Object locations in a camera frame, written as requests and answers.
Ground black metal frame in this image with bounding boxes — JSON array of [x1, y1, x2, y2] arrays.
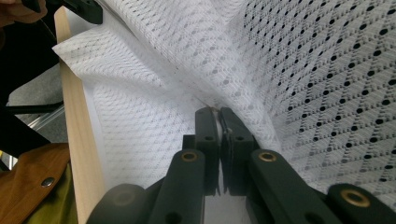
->
[[0, 101, 64, 158]]

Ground white mesh laundry bag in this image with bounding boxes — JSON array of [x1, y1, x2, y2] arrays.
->
[[51, 0, 396, 213]]

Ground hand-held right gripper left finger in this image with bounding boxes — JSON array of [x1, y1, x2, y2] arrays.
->
[[181, 105, 220, 197]]

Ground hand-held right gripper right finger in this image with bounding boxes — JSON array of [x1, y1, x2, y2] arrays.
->
[[219, 106, 262, 197]]

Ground white foam board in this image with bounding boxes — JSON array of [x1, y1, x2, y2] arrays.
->
[[64, 7, 250, 224]]

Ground silver metal bar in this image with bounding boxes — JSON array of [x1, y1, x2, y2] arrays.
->
[[27, 105, 65, 132]]

